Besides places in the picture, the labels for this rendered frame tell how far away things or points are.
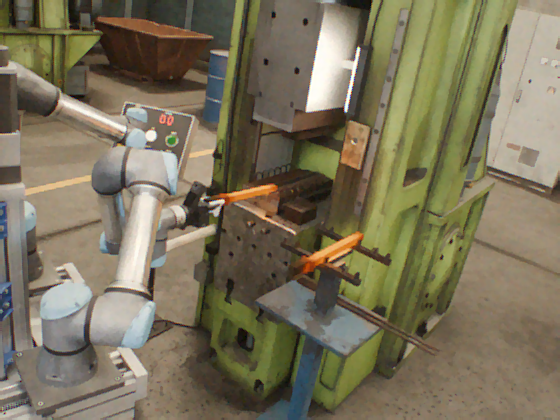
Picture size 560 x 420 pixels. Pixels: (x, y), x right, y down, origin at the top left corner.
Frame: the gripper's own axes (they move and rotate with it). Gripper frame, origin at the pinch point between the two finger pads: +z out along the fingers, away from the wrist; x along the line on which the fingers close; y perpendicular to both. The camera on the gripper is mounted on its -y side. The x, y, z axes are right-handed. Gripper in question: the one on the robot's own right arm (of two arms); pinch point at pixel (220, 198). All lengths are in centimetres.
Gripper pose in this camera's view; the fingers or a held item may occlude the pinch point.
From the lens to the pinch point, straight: 192.4
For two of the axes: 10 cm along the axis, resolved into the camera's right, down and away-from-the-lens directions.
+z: 5.9, -2.0, 7.8
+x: 7.9, 3.4, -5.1
